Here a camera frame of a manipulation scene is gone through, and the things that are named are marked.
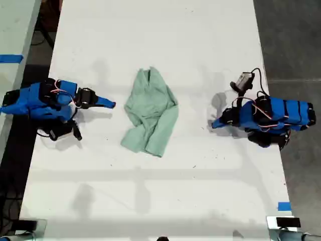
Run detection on pale green T-shirt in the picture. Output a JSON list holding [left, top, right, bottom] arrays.
[[120, 66, 180, 158]]

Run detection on long blue tape strip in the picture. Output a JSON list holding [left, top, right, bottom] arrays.
[[0, 54, 24, 64]]

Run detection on pale side table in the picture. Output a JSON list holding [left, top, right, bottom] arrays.
[[0, 0, 42, 156]]

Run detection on white box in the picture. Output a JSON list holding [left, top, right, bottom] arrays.
[[266, 215, 305, 230]]

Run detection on black flat device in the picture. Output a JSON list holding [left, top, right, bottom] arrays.
[[275, 217, 301, 228]]

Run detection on small black box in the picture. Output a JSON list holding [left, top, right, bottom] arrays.
[[18, 219, 38, 232]]

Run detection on black camera stalk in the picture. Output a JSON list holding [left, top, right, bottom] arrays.
[[71, 119, 83, 141], [230, 81, 248, 109]]

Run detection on black camera box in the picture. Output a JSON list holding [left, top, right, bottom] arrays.
[[49, 125, 74, 142], [237, 72, 255, 91]]

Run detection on black camera cable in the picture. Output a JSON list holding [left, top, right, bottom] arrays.
[[250, 67, 271, 99]]

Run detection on black floor cables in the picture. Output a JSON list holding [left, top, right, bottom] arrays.
[[0, 188, 25, 226]]

